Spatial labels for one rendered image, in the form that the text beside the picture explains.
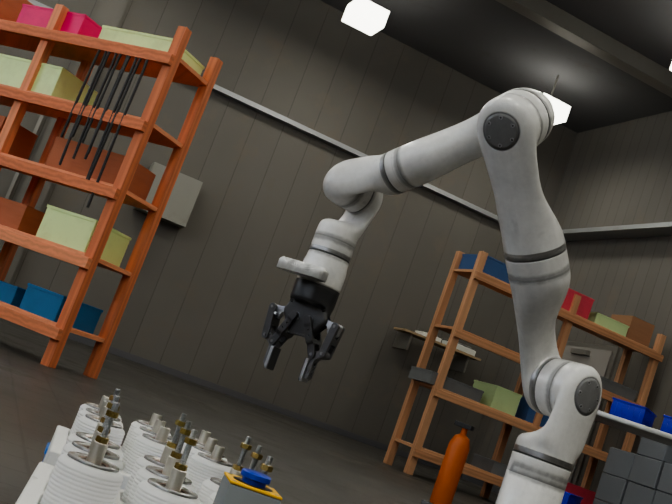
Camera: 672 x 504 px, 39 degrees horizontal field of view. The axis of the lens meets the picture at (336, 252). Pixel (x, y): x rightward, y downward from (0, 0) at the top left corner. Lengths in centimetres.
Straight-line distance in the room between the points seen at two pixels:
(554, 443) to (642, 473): 793
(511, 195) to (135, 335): 1088
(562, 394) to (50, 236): 547
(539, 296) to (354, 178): 35
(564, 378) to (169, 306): 1085
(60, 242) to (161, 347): 575
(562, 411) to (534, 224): 28
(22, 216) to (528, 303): 575
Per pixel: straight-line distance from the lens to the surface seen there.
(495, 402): 976
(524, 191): 136
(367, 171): 150
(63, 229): 660
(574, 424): 147
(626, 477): 954
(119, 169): 659
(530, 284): 140
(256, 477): 122
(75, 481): 136
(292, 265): 148
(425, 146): 145
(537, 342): 148
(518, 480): 146
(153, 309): 1213
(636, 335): 1080
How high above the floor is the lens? 45
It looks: 8 degrees up
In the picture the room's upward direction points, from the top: 20 degrees clockwise
